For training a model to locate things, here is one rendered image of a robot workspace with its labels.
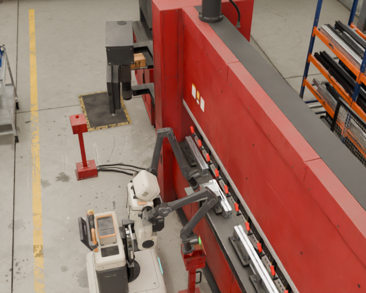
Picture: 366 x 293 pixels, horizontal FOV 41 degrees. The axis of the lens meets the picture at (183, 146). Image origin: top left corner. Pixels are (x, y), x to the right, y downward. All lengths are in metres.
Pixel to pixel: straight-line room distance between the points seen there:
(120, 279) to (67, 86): 4.00
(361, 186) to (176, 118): 2.54
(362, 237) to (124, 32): 2.97
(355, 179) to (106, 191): 3.62
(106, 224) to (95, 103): 3.21
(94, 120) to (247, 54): 3.61
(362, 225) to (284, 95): 1.07
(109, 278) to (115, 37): 2.09
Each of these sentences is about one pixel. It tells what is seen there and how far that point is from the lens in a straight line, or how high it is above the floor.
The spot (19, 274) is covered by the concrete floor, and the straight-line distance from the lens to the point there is 5.12.
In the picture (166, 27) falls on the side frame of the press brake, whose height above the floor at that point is 2.14.
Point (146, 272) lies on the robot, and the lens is 4.57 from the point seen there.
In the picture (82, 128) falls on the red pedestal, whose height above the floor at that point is 0.74.
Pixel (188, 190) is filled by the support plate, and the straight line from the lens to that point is 4.23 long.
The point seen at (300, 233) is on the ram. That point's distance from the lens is 2.93.
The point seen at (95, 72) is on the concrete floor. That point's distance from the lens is 7.81.
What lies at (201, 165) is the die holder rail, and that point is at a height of 0.97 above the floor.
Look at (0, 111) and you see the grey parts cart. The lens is 6.65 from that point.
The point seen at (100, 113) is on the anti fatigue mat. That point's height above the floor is 0.01.
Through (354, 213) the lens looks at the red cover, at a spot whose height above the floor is 2.30.
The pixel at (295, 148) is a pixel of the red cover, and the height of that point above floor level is 2.30.
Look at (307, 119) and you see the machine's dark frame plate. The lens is 2.93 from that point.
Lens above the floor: 3.98
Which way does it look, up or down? 40 degrees down
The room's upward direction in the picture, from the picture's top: 1 degrees clockwise
